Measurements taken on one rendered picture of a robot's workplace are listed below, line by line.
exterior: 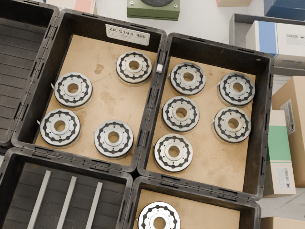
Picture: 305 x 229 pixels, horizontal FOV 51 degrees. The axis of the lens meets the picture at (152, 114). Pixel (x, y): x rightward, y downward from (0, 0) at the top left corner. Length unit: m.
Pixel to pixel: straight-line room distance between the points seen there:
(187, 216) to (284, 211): 0.34
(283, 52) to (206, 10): 0.33
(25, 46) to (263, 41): 0.75
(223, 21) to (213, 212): 0.70
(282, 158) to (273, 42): 0.39
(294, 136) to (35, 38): 0.81
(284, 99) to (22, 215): 0.80
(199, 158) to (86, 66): 0.42
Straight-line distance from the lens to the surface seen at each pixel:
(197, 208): 0.87
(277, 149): 0.97
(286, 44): 1.17
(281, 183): 0.96
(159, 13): 1.19
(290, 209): 1.09
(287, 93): 1.06
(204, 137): 0.90
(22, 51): 1.03
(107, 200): 0.85
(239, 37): 1.23
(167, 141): 0.85
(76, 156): 0.77
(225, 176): 0.89
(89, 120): 0.90
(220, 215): 0.88
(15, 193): 0.90
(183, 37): 0.91
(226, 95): 0.93
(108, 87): 0.93
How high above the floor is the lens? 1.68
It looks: 70 degrees down
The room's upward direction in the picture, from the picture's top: 12 degrees clockwise
